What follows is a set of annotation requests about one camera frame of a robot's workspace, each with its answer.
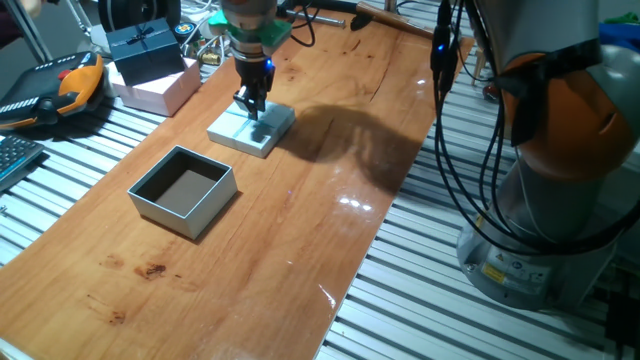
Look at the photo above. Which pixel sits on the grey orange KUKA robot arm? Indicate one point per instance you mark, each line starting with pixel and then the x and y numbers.
pixel 560 150

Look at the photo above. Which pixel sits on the silver metal rod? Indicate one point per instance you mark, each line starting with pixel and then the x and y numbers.
pixel 325 21

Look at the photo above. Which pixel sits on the blue plastic bag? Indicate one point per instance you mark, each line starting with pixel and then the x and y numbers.
pixel 620 35

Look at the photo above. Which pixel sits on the orange black teach pendant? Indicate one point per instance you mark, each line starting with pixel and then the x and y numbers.
pixel 45 95

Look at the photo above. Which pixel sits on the aluminium frame post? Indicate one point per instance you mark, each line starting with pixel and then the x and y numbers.
pixel 30 35

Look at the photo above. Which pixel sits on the pink cardboard box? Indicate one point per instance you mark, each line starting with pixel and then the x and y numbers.
pixel 160 95

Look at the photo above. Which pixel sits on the person hand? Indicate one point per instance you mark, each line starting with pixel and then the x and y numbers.
pixel 31 7

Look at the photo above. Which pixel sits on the light blue open box base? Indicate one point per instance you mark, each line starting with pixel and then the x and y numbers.
pixel 210 207

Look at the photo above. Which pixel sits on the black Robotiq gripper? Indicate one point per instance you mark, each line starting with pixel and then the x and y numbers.
pixel 256 75

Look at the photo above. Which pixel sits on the black computer keyboard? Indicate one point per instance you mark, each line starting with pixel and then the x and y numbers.
pixel 15 157

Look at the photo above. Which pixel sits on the small wooden rack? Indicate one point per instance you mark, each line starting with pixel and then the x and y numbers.
pixel 478 62

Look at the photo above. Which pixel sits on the wood grain table mat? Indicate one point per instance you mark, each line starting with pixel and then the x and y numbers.
pixel 280 260

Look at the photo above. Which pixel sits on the light blue ribboned box lid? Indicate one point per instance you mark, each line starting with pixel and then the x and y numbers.
pixel 227 131

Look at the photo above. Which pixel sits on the small brass fitting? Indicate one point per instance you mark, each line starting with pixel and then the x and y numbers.
pixel 211 59

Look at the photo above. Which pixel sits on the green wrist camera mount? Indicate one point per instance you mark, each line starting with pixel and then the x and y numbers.
pixel 275 32

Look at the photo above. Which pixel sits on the black round object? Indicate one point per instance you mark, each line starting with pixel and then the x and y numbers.
pixel 130 12

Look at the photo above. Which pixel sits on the forearm in dark sleeve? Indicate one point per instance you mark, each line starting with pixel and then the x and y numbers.
pixel 9 25

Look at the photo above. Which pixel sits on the navy gift box with bow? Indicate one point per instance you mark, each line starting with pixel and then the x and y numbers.
pixel 145 55

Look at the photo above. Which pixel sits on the round blue yellow badge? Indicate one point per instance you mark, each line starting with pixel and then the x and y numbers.
pixel 184 28

